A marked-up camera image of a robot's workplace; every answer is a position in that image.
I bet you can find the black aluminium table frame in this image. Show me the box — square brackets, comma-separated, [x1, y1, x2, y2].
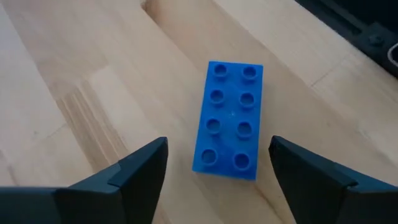
[294, 0, 398, 79]

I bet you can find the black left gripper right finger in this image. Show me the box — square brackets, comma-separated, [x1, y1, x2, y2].
[268, 135, 398, 224]

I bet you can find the white cable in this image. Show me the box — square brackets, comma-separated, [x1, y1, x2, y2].
[386, 42, 398, 68]

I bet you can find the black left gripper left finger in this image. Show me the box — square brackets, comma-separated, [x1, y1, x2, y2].
[55, 136, 169, 224]

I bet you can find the blue toy building block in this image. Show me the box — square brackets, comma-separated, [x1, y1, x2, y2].
[192, 60, 264, 182]

